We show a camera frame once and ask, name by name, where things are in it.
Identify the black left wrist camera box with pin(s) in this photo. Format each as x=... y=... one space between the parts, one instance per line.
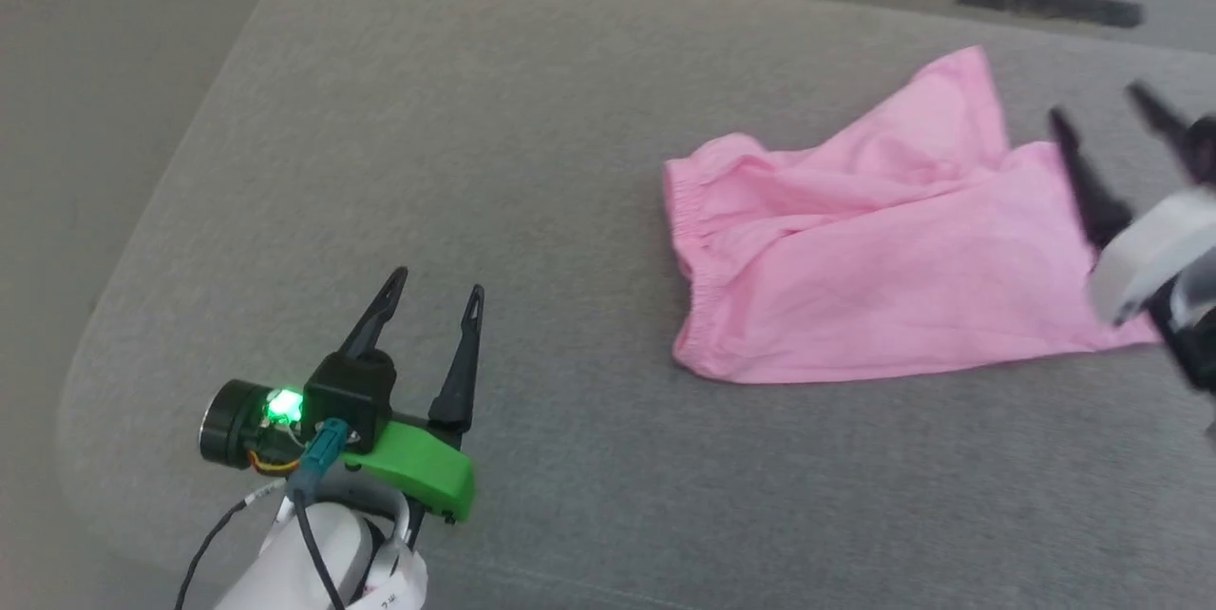
x=351 y=396

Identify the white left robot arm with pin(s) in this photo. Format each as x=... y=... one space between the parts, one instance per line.
x=313 y=562

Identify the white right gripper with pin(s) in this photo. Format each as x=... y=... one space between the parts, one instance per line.
x=1154 y=249

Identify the pink cloth shorts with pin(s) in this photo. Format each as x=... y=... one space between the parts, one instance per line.
x=883 y=249

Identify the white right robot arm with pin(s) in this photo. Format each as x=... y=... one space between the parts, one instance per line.
x=1192 y=334

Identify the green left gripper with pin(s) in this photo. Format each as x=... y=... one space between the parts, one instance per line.
x=418 y=467

